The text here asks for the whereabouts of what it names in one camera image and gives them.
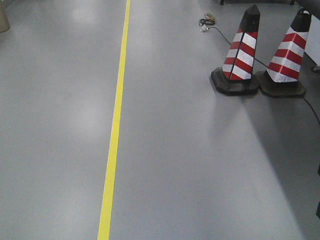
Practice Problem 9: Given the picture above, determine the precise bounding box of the left striped traffic cone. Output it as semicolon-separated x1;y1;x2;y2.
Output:
210;4;261;96

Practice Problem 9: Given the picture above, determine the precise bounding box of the striped traffic cone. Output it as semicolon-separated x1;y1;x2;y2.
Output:
210;4;261;96
253;8;312;98

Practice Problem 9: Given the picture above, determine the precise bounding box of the right striped traffic cone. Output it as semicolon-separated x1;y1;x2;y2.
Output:
253;8;312;98

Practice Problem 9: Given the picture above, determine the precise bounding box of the black cable by cones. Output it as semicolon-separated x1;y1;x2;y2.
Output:
199;9;320;126

